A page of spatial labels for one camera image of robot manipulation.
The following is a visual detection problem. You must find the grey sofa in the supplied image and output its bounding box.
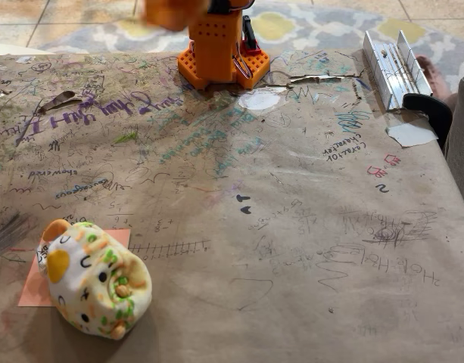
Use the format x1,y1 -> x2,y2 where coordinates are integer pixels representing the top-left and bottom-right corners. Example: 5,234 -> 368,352
443,68 -> 464,215

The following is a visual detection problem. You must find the pink sticky note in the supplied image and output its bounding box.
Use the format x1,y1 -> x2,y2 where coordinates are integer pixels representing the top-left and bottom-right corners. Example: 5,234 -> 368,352
17,228 -> 132,308

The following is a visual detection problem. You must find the grey yellow patterned rug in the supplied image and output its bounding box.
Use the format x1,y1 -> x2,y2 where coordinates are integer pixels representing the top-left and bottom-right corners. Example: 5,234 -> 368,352
38,0 -> 464,88

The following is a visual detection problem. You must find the black plug on red board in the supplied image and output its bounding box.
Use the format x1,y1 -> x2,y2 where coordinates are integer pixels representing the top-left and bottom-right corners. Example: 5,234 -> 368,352
241,14 -> 263,57

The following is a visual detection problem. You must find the scribbled brown paper cover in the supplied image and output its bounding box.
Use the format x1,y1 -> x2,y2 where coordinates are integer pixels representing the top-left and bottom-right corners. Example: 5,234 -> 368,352
0,48 -> 464,363

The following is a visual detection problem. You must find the black clamp handle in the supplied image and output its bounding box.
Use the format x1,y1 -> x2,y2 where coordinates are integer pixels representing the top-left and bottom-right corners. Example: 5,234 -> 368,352
402,93 -> 454,150

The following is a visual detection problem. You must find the aluminium miter box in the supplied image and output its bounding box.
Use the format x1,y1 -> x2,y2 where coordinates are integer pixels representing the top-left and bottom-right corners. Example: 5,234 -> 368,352
363,29 -> 434,112

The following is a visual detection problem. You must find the person's bare foot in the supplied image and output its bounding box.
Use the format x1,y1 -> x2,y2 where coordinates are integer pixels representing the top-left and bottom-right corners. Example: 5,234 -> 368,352
416,54 -> 455,107

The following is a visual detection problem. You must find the plush cat toy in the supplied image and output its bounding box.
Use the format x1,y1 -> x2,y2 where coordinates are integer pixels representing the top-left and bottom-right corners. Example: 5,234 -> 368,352
35,219 -> 154,340

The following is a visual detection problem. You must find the red white base cable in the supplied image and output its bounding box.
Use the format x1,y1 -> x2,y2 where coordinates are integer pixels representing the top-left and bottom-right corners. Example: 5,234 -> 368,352
231,45 -> 256,81

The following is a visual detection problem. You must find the orange robot arm with base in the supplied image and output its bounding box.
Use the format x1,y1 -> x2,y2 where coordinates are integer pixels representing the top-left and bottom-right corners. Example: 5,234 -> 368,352
140,0 -> 271,90

